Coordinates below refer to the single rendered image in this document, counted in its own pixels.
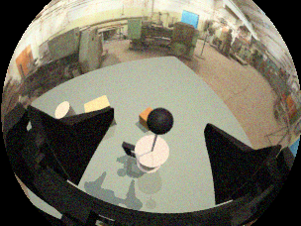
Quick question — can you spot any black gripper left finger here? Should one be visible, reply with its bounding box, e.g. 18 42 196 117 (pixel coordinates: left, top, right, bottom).
27 105 114 185

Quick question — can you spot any french press coffee maker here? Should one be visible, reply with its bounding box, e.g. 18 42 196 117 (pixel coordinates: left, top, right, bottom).
122 108 174 173

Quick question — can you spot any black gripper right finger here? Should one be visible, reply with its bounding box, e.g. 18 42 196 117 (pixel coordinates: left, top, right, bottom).
203 122 282 205

